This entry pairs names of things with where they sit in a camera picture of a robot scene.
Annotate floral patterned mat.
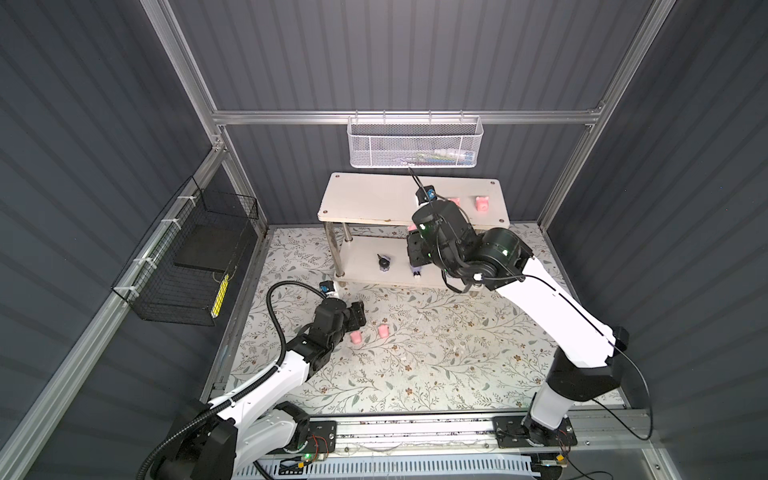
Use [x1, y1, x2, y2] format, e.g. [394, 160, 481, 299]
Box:
[225, 227, 556, 414]

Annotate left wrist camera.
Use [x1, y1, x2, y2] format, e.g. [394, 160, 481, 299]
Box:
[319, 280, 339, 298]

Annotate white wire mesh basket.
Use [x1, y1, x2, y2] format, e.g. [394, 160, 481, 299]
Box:
[346, 116, 484, 169]

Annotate black wire mesh basket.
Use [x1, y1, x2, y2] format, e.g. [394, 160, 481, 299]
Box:
[112, 179, 261, 327]

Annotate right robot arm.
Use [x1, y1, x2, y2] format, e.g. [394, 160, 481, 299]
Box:
[408, 198, 626, 444]

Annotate items in white basket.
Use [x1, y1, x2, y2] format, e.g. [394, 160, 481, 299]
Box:
[396, 148, 477, 168]

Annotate black pad in basket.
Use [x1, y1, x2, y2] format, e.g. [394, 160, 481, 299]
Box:
[173, 225, 242, 273]

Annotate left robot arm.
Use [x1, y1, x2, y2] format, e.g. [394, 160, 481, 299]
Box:
[136, 281, 367, 479]

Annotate yellow label tag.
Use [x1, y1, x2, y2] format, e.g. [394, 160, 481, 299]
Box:
[210, 274, 230, 319]

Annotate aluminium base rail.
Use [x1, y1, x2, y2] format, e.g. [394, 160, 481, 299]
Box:
[173, 410, 661, 460]

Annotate white two-tier shelf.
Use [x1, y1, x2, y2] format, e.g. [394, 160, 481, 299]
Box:
[318, 172, 510, 288]

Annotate dark purple toy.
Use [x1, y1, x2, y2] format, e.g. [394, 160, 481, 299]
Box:
[377, 254, 391, 272]

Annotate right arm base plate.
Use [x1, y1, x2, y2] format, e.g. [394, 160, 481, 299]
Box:
[492, 415, 578, 448]

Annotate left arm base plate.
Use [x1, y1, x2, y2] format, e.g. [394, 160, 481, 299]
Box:
[283, 420, 338, 455]

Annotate white ribbed cable duct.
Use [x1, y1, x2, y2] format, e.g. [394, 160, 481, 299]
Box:
[260, 453, 541, 479]

